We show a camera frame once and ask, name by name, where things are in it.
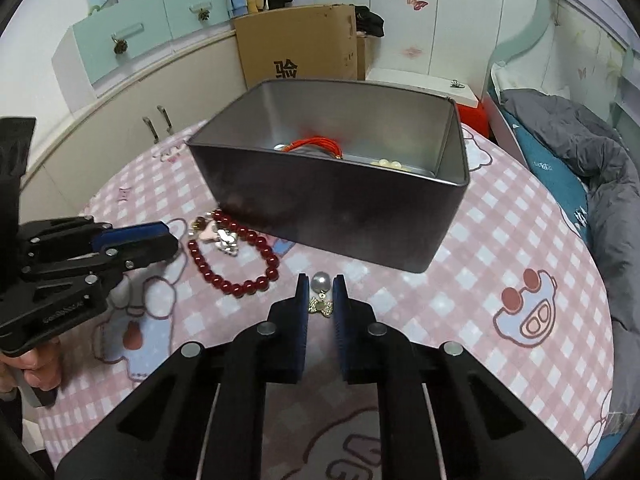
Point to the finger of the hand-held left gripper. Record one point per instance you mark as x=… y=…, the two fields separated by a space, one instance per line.
x=145 y=255
x=135 y=232

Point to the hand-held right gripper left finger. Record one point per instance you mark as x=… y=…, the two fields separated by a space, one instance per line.
x=301 y=310

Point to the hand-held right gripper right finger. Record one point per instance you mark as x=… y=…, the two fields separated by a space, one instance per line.
x=340 y=310

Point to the pearl bow earring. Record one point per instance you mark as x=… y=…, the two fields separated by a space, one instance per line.
x=320 y=284

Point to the grey metal tin box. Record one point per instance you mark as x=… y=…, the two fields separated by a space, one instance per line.
x=325 y=210

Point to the pink checkered tablecloth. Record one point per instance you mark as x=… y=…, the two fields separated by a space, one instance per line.
x=450 y=285

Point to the white low cabinet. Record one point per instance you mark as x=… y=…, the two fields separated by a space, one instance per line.
x=115 y=110

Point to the pinecone drawer knob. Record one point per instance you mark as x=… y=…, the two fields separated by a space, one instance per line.
x=119 y=46
x=202 y=14

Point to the teal drawer cabinet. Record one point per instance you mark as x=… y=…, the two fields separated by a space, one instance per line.
x=145 y=25

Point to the red stool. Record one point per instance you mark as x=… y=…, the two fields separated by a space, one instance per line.
x=472 y=117

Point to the white board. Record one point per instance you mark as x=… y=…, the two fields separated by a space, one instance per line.
x=415 y=85

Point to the tall cardboard box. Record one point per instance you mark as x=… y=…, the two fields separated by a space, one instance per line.
x=295 y=40

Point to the small cardboard box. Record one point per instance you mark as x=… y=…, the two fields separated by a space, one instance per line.
x=365 y=57

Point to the teal bedsheet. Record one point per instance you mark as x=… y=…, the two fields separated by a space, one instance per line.
x=545 y=160

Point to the metal clip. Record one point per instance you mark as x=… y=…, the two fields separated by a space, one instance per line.
x=457 y=84

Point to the pink flower sticker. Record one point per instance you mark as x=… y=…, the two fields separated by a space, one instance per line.
x=412 y=52

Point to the black cloth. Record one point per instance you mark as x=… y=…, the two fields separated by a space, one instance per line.
x=369 y=21

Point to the grey duvet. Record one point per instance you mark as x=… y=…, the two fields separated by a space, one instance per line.
x=615 y=210

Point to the white wardrobe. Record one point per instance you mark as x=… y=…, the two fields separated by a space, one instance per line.
x=450 y=25

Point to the pink butterfly sticker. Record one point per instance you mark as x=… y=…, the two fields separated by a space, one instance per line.
x=416 y=0

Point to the teal bunk bed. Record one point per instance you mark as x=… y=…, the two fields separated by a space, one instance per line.
x=542 y=25

